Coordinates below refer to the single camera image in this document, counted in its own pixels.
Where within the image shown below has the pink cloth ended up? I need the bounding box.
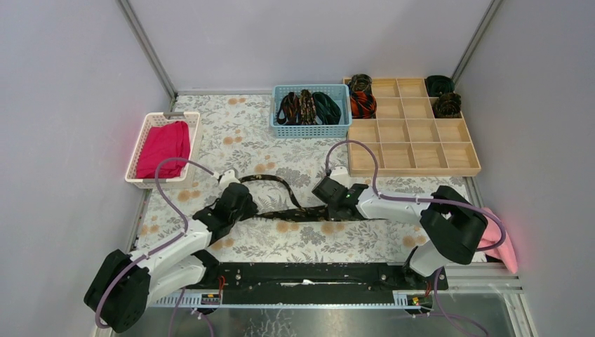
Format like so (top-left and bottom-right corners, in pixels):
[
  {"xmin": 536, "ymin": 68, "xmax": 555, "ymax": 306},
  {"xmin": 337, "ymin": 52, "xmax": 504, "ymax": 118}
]
[{"xmin": 478, "ymin": 216, "xmax": 519, "ymax": 274}]

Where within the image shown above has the dark floral necktie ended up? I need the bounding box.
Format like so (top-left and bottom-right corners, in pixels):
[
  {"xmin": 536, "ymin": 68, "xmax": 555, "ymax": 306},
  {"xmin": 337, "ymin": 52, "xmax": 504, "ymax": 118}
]
[{"xmin": 239, "ymin": 174, "xmax": 365, "ymax": 223}]

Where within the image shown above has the rolled olive patterned tie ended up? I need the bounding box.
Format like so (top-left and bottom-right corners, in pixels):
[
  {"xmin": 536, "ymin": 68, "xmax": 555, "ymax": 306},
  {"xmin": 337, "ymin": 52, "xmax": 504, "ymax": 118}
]
[{"xmin": 432, "ymin": 92, "xmax": 462, "ymax": 119}]

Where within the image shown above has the brown striped tie in basket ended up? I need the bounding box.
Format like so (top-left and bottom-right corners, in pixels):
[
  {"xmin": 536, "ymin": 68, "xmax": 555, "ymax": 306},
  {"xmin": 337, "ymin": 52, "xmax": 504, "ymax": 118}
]
[{"xmin": 276, "ymin": 92, "xmax": 300, "ymax": 126}]

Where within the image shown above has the red folded cloth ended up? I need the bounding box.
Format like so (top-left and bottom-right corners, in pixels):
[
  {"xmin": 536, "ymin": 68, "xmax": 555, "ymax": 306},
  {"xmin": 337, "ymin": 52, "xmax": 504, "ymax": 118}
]
[{"xmin": 135, "ymin": 121, "xmax": 191, "ymax": 179}]

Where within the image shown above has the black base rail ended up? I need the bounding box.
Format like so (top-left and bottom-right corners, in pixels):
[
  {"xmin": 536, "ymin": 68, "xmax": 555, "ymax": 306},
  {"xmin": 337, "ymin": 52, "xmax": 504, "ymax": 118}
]
[{"xmin": 190, "ymin": 263, "xmax": 448, "ymax": 305}]

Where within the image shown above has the brown patterned tie in basket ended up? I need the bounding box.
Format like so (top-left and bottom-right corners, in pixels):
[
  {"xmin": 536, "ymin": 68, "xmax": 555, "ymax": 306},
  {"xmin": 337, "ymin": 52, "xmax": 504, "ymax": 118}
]
[{"xmin": 299, "ymin": 89, "xmax": 316, "ymax": 125}]

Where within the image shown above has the grey slotted cable duct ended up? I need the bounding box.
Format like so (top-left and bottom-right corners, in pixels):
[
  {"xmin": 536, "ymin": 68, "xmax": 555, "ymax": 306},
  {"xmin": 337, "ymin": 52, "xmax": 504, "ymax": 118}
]
[{"xmin": 148, "ymin": 291, "xmax": 424, "ymax": 311}]

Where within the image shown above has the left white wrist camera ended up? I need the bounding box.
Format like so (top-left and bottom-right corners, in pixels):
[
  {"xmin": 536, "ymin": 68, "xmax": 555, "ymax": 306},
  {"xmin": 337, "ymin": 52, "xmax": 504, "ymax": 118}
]
[{"xmin": 213, "ymin": 168, "xmax": 240, "ymax": 190}]

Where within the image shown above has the white plastic basket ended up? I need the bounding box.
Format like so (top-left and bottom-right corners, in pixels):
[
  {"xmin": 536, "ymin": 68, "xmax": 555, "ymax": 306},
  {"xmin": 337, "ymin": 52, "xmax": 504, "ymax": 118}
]
[{"xmin": 124, "ymin": 112, "xmax": 203, "ymax": 189}]

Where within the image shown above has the floral table mat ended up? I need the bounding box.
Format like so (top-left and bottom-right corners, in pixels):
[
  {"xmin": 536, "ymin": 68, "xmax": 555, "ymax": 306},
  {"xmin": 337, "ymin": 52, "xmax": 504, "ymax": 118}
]
[{"xmin": 133, "ymin": 94, "xmax": 487, "ymax": 264}]

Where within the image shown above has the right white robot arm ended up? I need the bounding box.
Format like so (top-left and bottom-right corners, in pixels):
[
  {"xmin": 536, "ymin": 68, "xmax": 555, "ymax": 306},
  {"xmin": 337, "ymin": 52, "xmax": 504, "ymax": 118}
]
[{"xmin": 312, "ymin": 177, "xmax": 488, "ymax": 289}]

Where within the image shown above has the rolled orange black tie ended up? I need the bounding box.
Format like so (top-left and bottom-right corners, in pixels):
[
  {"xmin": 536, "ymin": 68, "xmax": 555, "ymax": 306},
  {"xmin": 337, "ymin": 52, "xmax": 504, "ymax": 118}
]
[{"xmin": 350, "ymin": 91, "xmax": 377, "ymax": 119}]

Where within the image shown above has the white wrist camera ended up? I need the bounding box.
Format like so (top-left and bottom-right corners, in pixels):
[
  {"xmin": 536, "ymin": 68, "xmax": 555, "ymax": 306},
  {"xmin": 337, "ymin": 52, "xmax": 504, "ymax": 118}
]
[
  {"xmin": 326, "ymin": 166, "xmax": 351, "ymax": 187},
  {"xmin": 213, "ymin": 168, "xmax": 240, "ymax": 190}
]

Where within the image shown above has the rolled dark striped tie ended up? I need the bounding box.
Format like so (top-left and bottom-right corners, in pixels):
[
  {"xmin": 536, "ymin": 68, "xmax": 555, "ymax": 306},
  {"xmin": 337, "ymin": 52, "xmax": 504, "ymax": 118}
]
[{"xmin": 347, "ymin": 74, "xmax": 373, "ymax": 94}]

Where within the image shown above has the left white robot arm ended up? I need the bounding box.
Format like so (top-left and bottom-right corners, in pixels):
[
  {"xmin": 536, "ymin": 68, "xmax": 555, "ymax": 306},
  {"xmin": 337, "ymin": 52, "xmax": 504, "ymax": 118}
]
[{"xmin": 83, "ymin": 183, "xmax": 258, "ymax": 333}]

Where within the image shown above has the blue plastic basket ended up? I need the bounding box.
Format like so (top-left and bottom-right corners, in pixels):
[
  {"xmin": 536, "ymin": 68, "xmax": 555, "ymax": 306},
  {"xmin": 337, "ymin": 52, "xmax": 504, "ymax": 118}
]
[{"xmin": 270, "ymin": 84, "xmax": 352, "ymax": 138}]

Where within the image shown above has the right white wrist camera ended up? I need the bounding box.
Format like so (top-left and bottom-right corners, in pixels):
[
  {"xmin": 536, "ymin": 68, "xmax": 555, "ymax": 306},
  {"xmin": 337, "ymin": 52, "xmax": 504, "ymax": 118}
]
[{"xmin": 326, "ymin": 166, "xmax": 351, "ymax": 187}]

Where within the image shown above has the dark green tie in basket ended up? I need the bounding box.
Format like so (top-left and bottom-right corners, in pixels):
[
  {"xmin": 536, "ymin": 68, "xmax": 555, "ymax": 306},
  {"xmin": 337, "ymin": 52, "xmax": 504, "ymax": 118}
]
[{"xmin": 312, "ymin": 91, "xmax": 342, "ymax": 125}]

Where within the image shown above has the wooden compartment tray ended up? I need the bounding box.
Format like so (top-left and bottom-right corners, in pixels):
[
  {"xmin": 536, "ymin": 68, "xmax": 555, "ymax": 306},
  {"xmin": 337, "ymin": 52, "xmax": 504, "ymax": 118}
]
[{"xmin": 347, "ymin": 78, "xmax": 481, "ymax": 177}]

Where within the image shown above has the rolled dark green tie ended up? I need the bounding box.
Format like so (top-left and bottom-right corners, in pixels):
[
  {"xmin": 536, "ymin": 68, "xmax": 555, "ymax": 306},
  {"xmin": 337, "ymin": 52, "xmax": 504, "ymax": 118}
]
[{"xmin": 424, "ymin": 75, "xmax": 455, "ymax": 97}]

